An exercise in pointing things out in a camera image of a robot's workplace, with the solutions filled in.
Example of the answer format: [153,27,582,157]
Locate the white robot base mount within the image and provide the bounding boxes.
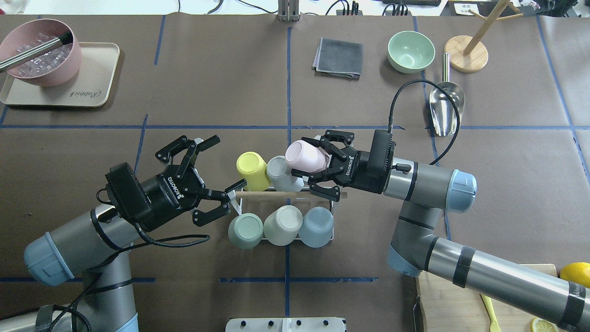
[225,317,347,332]

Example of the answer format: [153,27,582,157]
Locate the pink plastic cup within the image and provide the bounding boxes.
[285,140,330,173]

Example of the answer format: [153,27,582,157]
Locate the aluminium frame post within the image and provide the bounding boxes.
[277,0,301,22]

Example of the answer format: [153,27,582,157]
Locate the wooden mug tree stand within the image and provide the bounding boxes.
[444,0,524,73]

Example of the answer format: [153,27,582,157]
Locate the pink bowl with ice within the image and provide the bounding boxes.
[0,19,82,87]

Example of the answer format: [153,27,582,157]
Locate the lemon slice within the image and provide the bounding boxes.
[530,317,560,332]

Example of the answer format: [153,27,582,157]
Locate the green plastic cup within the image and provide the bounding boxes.
[228,213,264,249]

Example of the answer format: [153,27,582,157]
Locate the white cup holder rack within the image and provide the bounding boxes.
[230,168,336,243]

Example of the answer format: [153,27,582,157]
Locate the wooden cutting board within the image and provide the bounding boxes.
[416,271,534,332]

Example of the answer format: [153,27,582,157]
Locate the folded grey cloth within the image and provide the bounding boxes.
[312,37,363,79]

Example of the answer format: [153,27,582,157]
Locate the grey plastic cup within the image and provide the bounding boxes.
[267,155,304,192]

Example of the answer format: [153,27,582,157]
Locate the blue plastic cup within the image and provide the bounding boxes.
[298,207,334,248]

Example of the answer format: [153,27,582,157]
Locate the yellow plastic cup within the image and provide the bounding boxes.
[236,151,271,191]

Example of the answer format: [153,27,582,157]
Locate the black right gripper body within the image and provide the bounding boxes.
[334,130,395,194]

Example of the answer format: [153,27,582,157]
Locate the green bowl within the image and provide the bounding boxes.
[387,31,436,74]

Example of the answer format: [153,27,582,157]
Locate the white plastic cup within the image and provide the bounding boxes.
[263,205,303,246]

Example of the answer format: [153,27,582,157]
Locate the metal scoop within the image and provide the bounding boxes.
[429,53,466,136]

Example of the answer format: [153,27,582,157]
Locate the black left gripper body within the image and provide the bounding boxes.
[105,163,204,232]

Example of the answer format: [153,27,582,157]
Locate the yellow lemon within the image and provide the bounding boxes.
[559,262,590,288]

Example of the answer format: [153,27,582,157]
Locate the yellow plastic knife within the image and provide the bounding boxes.
[480,294,501,332]

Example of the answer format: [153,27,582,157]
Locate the metal tongs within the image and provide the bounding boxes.
[0,32,74,73]

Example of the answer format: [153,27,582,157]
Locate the beige tray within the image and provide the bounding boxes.
[1,42,120,107]

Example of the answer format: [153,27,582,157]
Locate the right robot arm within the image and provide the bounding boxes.
[289,130,590,332]

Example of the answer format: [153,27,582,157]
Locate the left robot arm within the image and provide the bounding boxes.
[24,135,247,332]

